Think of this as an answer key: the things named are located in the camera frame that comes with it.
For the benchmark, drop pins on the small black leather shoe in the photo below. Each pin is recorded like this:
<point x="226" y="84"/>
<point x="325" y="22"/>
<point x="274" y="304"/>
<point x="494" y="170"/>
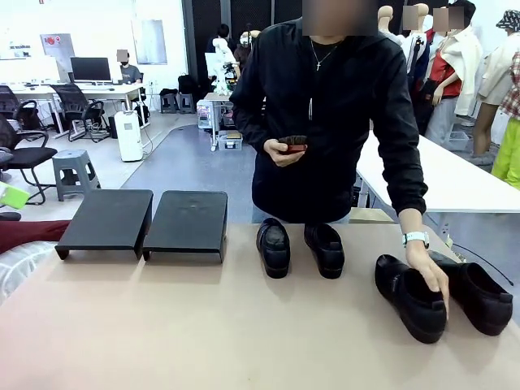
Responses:
<point x="325" y="252"/>
<point x="273" y="252"/>

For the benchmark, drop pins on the large black leather shoe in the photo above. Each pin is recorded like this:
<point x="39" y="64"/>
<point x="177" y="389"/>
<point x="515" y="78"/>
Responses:
<point x="391" y="284"/>
<point x="483" y="300"/>

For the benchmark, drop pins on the person's left forearm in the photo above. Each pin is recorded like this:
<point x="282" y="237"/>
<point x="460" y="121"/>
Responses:
<point x="408" y="195"/>

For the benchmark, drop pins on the person's right forearm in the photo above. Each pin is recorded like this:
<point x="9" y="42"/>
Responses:
<point x="252" y="130"/>

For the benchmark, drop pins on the black metal shoe stand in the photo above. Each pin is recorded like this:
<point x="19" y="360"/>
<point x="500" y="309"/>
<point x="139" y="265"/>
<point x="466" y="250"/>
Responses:
<point x="105" y="219"/>
<point x="185" y="223"/>

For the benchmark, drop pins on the person's right hand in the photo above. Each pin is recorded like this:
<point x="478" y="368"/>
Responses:
<point x="278" y="157"/>

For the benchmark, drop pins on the person's left hand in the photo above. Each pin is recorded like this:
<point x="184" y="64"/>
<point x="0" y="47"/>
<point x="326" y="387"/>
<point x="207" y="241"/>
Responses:
<point x="428" y="270"/>

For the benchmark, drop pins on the black rounded object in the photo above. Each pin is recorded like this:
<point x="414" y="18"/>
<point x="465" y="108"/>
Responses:
<point x="9" y="216"/>

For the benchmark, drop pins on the black office chair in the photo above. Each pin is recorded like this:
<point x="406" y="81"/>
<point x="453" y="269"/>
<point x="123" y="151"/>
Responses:
<point x="28" y="113"/>
<point x="71" y="99"/>
<point x="24" y="156"/>
<point x="6" y="99"/>

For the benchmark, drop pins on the dark red cloth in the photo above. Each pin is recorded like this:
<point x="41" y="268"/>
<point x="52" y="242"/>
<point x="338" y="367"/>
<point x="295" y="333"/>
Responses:
<point x="28" y="235"/>

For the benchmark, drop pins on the grey plastic stool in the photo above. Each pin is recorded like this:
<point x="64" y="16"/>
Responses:
<point x="75" y="162"/>

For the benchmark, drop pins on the white plastic sheet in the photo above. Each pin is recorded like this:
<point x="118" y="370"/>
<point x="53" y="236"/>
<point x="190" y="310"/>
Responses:
<point x="20" y="268"/>

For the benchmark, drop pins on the white air purifier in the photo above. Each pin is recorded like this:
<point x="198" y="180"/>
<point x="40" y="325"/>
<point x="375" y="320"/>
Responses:
<point x="129" y="138"/>

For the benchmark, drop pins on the long white office desk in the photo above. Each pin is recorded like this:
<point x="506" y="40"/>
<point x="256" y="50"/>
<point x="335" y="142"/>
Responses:
<point x="105" y="90"/>

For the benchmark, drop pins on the black computer monitor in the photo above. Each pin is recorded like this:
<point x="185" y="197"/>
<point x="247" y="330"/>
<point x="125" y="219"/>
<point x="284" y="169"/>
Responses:
<point x="90" y="69"/>

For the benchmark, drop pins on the seated person in grey shirt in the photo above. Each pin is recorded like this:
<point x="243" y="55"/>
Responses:
<point x="130" y="73"/>

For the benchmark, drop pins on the small grey stool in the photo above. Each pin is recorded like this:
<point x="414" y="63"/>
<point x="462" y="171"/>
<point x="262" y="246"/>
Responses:
<point x="187" y="103"/>
<point x="168" y="103"/>

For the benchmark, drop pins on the black backpack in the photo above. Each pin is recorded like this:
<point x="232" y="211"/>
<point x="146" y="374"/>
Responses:
<point x="187" y="85"/>

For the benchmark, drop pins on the transparent computer case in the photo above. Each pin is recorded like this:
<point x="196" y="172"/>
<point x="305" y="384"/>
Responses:
<point x="205" y="113"/>

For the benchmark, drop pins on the clear plastic storage box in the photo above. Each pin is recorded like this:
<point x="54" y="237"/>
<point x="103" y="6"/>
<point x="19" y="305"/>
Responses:
<point x="230" y="142"/>

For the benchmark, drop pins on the wooden top work table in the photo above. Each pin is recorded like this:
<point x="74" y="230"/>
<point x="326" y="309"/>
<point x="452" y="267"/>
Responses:
<point x="215" y="96"/>

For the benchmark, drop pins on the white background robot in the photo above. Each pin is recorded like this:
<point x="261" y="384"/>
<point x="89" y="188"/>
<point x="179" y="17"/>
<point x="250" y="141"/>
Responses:
<point x="222" y="48"/>

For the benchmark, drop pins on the black haired background person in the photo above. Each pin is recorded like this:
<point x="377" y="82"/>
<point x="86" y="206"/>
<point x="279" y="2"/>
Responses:
<point x="222" y="30"/>

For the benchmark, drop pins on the background person with cap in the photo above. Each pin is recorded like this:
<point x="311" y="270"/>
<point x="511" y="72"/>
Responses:
<point x="243" y="53"/>

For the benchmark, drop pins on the person in black jacket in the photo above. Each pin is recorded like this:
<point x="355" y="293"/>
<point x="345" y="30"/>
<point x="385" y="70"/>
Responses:
<point x="325" y="122"/>

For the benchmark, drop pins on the brown cardboard box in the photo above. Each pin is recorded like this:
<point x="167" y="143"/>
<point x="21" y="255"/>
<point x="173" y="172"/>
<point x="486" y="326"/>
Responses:
<point x="369" y="215"/>

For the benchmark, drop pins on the white wristwatch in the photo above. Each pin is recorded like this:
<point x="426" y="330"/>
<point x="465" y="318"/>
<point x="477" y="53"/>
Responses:
<point x="415" y="237"/>

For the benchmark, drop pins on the mannequin in grey tank top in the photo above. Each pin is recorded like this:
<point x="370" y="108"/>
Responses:
<point x="386" y="16"/>

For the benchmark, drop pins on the mannequin in navy white jacket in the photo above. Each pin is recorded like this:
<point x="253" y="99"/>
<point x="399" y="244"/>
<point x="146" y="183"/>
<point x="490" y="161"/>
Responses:
<point x="416" y="53"/>

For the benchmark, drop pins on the large white table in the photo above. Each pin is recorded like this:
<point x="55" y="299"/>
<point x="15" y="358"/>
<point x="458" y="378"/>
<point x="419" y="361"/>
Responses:
<point x="447" y="178"/>

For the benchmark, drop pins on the grey slippers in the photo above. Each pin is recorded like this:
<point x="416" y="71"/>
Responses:
<point x="482" y="159"/>

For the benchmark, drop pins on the mannequin in red top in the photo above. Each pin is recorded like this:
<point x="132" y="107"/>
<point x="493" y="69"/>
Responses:
<point x="463" y="53"/>

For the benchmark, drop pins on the mannequin in neon yellow pants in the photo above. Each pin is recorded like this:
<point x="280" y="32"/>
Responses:
<point x="510" y="154"/>

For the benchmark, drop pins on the mannequin with bucket hat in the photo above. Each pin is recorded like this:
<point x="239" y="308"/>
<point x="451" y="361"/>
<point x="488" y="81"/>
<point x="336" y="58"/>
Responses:
<point x="499" y="69"/>

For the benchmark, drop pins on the wall poster with red signs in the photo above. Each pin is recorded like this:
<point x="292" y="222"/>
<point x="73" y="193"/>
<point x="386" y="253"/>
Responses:
<point x="57" y="48"/>

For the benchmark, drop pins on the grey wall poster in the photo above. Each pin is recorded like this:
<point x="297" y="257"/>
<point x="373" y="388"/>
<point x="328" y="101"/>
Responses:
<point x="150" y="40"/>

